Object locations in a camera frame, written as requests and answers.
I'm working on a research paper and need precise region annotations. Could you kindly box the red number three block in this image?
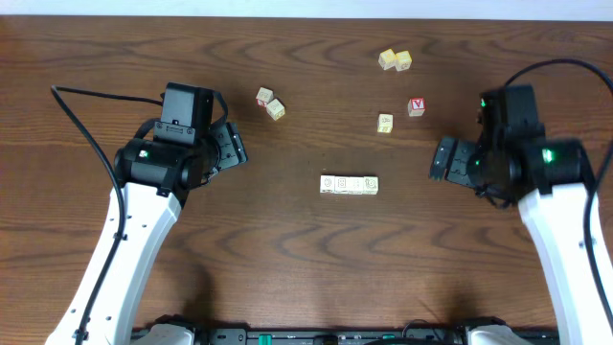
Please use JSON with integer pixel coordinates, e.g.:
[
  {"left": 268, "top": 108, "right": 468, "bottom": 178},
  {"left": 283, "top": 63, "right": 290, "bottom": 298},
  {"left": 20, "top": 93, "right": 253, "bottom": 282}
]
[{"left": 256, "top": 87, "right": 274, "bottom": 107}]

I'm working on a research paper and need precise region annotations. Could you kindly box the yellow letter block right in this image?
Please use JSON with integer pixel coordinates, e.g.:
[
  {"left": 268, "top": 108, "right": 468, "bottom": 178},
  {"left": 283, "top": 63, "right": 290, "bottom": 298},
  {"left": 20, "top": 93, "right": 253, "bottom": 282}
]
[{"left": 395, "top": 51, "right": 413, "bottom": 72}]

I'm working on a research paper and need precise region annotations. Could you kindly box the yellow letter block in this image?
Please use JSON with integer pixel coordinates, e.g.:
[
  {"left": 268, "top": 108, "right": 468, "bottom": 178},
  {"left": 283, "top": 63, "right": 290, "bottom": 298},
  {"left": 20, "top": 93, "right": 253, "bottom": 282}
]
[
  {"left": 378, "top": 49, "right": 397, "bottom": 70},
  {"left": 395, "top": 51, "right": 413, "bottom": 72}
]

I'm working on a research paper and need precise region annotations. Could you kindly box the green edged wooden block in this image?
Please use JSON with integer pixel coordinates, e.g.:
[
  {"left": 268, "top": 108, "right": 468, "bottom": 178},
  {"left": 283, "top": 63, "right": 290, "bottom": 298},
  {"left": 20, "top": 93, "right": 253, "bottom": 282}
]
[{"left": 320, "top": 175, "right": 335, "bottom": 194}]

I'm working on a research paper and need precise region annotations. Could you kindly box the blue letter X block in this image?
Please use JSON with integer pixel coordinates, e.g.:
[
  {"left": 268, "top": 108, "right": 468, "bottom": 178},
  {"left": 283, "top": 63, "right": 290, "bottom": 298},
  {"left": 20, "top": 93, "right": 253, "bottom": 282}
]
[{"left": 334, "top": 176, "right": 351, "bottom": 195}]

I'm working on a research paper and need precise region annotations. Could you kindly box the red letter V block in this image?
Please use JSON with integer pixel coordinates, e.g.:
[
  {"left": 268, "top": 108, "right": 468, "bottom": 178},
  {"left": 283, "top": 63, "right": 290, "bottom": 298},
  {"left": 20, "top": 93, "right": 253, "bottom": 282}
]
[{"left": 408, "top": 98, "right": 426, "bottom": 117}]

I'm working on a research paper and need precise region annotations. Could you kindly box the yellow letter block left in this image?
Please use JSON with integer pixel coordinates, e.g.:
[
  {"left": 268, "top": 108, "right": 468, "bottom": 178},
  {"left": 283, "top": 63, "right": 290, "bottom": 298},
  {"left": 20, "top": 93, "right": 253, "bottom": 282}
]
[{"left": 378, "top": 49, "right": 397, "bottom": 70}]

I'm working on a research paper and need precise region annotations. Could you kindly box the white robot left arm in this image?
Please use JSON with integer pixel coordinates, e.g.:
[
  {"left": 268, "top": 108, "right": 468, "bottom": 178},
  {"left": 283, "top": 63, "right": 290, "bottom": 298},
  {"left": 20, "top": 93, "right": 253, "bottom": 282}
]
[{"left": 47, "top": 119, "right": 247, "bottom": 344}]

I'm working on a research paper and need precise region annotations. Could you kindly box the yellow picture block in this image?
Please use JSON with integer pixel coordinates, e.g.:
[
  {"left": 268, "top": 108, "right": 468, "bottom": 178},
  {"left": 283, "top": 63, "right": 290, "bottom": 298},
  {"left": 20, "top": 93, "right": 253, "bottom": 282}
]
[{"left": 377, "top": 114, "right": 394, "bottom": 133}]

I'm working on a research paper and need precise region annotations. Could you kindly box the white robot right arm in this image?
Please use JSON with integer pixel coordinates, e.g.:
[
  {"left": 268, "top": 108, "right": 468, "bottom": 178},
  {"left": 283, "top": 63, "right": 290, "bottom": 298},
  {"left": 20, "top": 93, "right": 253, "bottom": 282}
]
[{"left": 430, "top": 137, "right": 612, "bottom": 344}]

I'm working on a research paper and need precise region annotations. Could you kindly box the red edged wooden block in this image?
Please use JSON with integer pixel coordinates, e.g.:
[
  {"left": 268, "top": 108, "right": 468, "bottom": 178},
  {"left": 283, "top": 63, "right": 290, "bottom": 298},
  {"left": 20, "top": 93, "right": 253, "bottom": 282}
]
[{"left": 348, "top": 176, "right": 364, "bottom": 195}]

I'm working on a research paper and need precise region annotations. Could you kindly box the umbrella picture block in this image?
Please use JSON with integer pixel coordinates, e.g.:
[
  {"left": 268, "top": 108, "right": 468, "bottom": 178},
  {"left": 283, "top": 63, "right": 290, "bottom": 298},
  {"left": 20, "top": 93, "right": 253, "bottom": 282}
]
[{"left": 266, "top": 99, "right": 285, "bottom": 121}]

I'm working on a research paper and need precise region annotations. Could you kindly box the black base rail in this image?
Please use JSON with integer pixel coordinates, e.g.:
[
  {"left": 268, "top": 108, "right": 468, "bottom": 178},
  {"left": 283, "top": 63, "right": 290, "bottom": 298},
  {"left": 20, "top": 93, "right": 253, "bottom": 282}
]
[{"left": 131, "top": 315, "right": 561, "bottom": 345}]

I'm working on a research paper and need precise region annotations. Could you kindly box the blue edged picture block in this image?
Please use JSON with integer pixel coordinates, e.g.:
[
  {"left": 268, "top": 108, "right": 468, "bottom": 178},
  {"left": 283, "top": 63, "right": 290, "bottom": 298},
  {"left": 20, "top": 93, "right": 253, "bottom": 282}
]
[{"left": 363, "top": 176, "right": 379, "bottom": 195}]

